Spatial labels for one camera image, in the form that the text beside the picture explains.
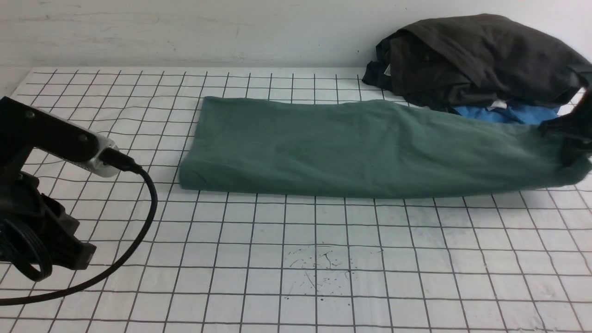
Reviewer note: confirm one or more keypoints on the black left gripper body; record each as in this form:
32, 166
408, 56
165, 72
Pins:
35, 229

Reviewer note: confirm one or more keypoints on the dark grey crumpled garment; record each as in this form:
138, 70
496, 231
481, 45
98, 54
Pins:
475, 60

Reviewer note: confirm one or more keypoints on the green long-sleeve shirt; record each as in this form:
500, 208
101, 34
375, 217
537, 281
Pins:
371, 149

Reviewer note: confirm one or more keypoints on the blue crumpled garment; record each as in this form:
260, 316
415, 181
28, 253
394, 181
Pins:
515, 113

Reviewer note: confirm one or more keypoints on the white grid-pattern table cloth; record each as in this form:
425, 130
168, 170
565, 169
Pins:
217, 262

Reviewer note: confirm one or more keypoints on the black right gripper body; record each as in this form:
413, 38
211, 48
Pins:
574, 130

